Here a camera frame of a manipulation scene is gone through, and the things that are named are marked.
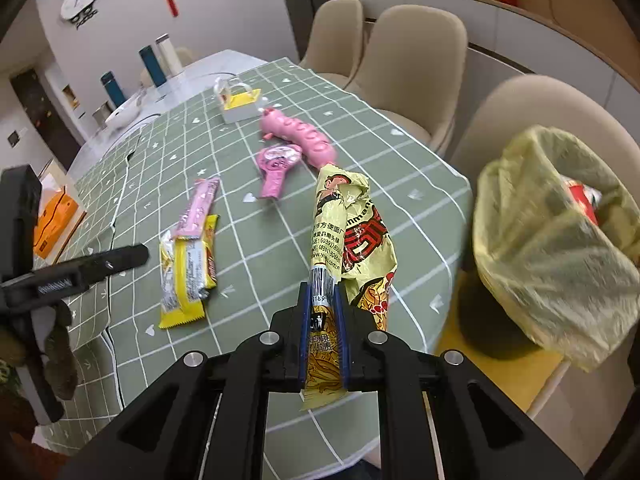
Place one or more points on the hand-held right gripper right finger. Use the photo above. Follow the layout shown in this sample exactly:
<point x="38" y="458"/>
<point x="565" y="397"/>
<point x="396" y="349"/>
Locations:
<point x="342" y="340"/>

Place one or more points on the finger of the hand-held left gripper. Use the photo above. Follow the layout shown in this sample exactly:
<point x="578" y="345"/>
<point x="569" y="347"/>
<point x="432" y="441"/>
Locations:
<point x="120" y="260"/>

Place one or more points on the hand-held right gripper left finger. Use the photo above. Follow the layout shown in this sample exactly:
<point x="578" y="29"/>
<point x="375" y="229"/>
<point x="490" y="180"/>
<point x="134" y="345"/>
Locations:
<point x="302" y="340"/>

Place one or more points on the yellow noodle snack packet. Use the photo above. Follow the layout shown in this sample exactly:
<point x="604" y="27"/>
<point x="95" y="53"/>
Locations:
<point x="350" y="245"/>

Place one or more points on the yellow green garbage bag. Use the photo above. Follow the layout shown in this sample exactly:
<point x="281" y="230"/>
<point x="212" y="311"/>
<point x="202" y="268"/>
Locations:
<point x="530" y="270"/>

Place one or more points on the person's left hand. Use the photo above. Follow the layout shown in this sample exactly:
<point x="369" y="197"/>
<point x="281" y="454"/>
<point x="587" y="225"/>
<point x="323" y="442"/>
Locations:
<point x="60" y="360"/>

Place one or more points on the orange box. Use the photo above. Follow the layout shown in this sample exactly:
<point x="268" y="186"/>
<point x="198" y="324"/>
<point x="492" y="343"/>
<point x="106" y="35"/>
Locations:
<point x="55" y="220"/>

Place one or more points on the yellow grey snack wrapper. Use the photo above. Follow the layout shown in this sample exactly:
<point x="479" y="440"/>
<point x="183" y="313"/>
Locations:
<point x="182" y="280"/>

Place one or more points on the yellow brown snack wrapper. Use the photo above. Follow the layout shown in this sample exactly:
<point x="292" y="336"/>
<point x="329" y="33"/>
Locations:
<point x="212" y="260"/>

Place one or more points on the pink snack wrapper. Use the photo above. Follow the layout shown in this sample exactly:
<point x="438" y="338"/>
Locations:
<point x="197" y="207"/>

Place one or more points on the green checked tablecloth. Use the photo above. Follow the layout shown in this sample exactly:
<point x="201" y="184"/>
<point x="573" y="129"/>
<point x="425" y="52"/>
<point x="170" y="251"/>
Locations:
<point x="260" y="240"/>

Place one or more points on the dark door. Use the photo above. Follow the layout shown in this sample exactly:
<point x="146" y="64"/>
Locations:
<point x="30" y="110"/>

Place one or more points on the steel cup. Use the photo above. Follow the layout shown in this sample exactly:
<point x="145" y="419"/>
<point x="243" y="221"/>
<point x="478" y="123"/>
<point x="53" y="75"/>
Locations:
<point x="100" y="117"/>

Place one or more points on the yellow seat cushion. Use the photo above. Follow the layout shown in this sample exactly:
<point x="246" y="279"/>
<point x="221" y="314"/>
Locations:
<point x="500" y="370"/>

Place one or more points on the dark blue thermos bottle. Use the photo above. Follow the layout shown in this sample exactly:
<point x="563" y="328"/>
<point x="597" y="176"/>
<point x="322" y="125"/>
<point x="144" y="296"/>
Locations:
<point x="113" y="90"/>

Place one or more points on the white box with yellow top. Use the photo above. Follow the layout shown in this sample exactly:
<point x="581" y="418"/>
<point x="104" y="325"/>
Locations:
<point x="237" y="112"/>

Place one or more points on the teal thermos bottle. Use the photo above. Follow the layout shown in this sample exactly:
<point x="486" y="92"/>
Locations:
<point x="151" y="66"/>

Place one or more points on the clear plastic bag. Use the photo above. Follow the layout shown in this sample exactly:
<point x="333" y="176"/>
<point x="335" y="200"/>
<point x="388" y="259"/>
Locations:
<point x="222" y="89"/>

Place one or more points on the pink caterpillar toy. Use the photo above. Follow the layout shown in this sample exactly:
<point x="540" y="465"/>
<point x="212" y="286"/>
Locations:
<point x="300" y="135"/>

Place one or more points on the white thermos bottle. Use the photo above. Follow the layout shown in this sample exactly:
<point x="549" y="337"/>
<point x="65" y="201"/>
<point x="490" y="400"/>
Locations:
<point x="168" y="55"/>

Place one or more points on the beige dining chair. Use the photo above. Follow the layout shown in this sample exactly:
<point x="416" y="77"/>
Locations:
<point x="186" y="56"/>
<point x="332" y="40"/>
<point x="505" y="115"/>
<point x="410" y="70"/>

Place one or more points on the large red snack packet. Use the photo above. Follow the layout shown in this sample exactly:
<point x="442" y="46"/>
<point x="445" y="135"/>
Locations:
<point x="582" y="200"/>

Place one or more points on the wall switch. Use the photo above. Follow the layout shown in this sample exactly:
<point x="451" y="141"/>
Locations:
<point x="15" y="138"/>

